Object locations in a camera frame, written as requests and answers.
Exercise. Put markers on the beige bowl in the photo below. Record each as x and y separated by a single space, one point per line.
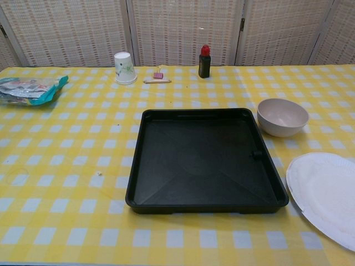
283 117

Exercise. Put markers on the white paper plate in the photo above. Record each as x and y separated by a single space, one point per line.
324 194

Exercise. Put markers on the black plastic tray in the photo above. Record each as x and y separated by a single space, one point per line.
205 166

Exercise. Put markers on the short wooden pencil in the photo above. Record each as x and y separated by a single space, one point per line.
156 81

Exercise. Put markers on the pink binder clip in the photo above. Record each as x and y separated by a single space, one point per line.
158 75

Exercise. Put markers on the black bottle red cap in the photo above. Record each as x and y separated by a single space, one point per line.
204 66

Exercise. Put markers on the white paper cup upside down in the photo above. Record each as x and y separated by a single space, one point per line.
124 69

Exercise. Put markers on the woven folding screen panel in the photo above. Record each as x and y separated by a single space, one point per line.
69 27
341 36
5 52
180 25
280 27

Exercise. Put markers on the yellow white checked tablecloth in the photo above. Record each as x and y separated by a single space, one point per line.
69 155

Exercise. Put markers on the dark screen hinge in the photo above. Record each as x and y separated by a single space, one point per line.
242 24
2 30

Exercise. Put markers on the teal silver snack bag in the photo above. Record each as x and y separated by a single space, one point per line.
30 91

